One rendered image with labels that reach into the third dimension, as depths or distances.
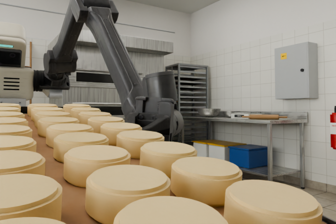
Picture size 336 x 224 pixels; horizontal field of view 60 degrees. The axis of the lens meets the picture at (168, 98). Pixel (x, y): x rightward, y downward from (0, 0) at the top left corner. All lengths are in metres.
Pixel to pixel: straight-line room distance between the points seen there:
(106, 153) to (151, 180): 0.07
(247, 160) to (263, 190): 3.87
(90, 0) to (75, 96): 3.18
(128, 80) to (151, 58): 3.78
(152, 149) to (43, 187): 0.11
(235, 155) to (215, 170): 3.98
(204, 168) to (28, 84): 1.06
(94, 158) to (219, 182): 0.09
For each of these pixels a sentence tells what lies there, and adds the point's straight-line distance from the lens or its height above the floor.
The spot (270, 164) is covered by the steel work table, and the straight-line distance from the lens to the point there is 3.66.
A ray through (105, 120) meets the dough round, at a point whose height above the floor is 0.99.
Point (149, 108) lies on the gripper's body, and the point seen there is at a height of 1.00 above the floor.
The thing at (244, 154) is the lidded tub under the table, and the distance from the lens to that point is 4.07.
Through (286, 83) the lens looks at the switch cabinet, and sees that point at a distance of 4.15.
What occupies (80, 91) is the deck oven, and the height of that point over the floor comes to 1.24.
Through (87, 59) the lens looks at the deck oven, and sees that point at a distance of 4.05.
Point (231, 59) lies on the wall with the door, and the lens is 5.18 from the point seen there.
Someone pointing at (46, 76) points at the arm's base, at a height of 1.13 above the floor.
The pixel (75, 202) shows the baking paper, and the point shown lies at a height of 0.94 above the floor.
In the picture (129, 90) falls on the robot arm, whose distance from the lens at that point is 0.63.
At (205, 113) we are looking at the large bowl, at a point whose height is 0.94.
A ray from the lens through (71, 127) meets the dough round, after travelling 0.34.
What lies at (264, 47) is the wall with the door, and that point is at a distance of 4.71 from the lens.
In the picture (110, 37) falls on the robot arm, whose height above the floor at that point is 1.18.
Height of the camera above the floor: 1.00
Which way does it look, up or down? 2 degrees up
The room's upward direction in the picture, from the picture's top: straight up
